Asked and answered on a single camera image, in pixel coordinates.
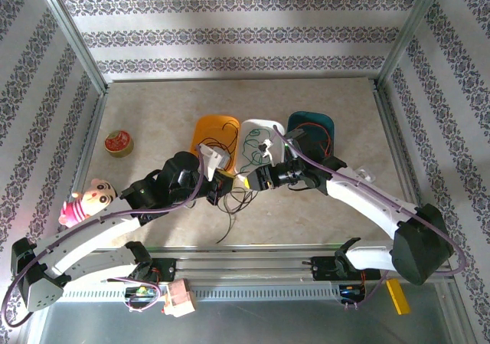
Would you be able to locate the white plastic bin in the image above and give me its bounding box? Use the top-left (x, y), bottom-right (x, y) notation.
top-left (233, 118), bottom-right (286, 177)

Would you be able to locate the cartoon doll toy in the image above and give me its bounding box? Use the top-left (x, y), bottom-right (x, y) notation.
top-left (57, 179), bottom-right (118, 228)

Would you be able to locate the aluminium frame post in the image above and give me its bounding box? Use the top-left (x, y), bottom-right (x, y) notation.
top-left (34, 0), bottom-right (108, 92)
top-left (377, 0), bottom-right (447, 84)

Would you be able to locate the pink beige box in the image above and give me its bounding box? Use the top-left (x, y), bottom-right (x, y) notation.
top-left (160, 277), bottom-right (198, 319)

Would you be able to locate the small round red tin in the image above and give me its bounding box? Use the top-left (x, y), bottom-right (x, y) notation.
top-left (104, 129), bottom-right (135, 158)

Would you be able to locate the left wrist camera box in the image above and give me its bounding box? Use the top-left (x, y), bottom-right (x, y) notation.
top-left (195, 143), bottom-right (233, 180)

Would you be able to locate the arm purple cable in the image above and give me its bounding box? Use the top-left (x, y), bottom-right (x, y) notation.
top-left (273, 123), bottom-right (469, 310)
top-left (0, 144), bottom-right (204, 328)

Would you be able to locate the small clear plastic piece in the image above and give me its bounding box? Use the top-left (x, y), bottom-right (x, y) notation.
top-left (355, 165), bottom-right (378, 182)

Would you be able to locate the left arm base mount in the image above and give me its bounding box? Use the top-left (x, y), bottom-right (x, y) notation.
top-left (106, 257), bottom-right (177, 283)

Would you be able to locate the green cable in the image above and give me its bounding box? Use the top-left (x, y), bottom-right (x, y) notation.
top-left (243, 127), bottom-right (271, 169)

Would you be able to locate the slotted cable duct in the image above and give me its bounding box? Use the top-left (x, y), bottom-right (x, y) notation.
top-left (49, 285), bottom-right (341, 303)

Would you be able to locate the orange plastic bin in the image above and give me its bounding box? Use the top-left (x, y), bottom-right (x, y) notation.
top-left (190, 113), bottom-right (241, 172)

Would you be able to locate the aluminium rail frame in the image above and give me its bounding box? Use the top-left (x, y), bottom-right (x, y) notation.
top-left (36, 244), bottom-right (456, 283)

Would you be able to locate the yellow block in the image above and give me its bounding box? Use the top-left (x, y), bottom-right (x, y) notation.
top-left (386, 277), bottom-right (411, 316)

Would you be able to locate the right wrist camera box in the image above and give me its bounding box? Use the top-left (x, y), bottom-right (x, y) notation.
top-left (259, 136), bottom-right (285, 167)

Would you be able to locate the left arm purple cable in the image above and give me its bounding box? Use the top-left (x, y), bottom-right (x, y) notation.
top-left (0, 144), bottom-right (204, 328)

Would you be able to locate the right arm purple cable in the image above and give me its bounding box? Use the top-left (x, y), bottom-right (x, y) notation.
top-left (273, 123), bottom-right (469, 310)

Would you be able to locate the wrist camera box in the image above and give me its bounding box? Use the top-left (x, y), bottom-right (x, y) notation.
top-left (259, 136), bottom-right (285, 167)
top-left (195, 143), bottom-right (233, 180)

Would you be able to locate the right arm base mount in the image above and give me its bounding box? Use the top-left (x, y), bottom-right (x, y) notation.
top-left (302, 254), bottom-right (382, 282)

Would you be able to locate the black cable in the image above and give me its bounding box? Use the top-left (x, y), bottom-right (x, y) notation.
top-left (198, 116), bottom-right (256, 245)

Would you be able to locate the teal plastic bin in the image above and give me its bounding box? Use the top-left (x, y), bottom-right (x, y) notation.
top-left (285, 110), bottom-right (337, 161)

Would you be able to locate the red cable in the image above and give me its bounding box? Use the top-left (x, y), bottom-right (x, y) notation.
top-left (294, 121), bottom-right (332, 157)

